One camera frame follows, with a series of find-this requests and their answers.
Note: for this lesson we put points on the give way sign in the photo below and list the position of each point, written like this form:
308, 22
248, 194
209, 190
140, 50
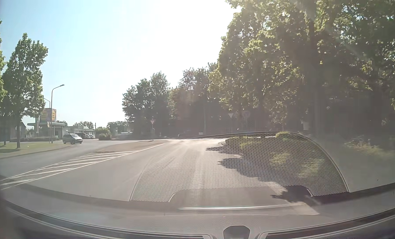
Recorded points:
152, 124
230, 118

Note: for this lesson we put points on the green bush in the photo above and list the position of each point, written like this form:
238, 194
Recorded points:
104, 133

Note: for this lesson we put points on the car's own bonnet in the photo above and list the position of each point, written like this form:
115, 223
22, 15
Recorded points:
197, 219

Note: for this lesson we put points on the wood of tall trees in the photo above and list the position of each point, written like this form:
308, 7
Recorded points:
283, 66

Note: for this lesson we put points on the row of parked cars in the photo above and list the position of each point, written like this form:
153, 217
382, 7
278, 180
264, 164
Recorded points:
84, 135

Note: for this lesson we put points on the low white building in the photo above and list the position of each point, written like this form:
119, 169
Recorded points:
81, 130

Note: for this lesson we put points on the grey car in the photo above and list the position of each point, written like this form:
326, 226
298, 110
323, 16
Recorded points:
72, 138

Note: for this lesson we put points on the petrol station building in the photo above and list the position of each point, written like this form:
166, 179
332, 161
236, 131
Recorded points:
50, 127

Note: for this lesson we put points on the yellow billboard sign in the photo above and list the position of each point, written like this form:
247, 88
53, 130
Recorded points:
48, 115

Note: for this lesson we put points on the grass verge with bushes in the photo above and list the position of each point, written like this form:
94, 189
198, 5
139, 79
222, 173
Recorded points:
360, 159

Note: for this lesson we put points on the grass verge with trees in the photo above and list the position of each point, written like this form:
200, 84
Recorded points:
21, 148

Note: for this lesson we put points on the lamp post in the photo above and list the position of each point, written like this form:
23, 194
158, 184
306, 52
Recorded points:
52, 113
48, 116

